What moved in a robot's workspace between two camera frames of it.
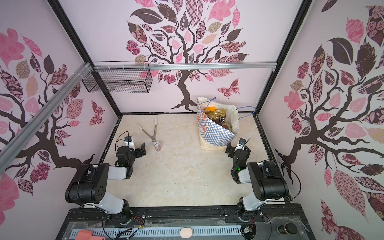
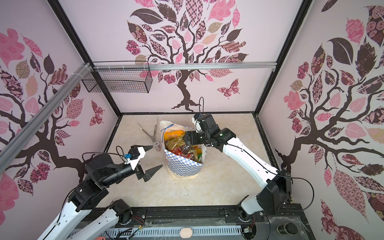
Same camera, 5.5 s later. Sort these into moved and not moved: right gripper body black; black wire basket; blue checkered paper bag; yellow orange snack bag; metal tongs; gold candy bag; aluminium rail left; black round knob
Moved: blue checkered paper bag; right gripper body black; yellow orange snack bag; gold candy bag
Not moved: black wire basket; black round knob; aluminium rail left; metal tongs
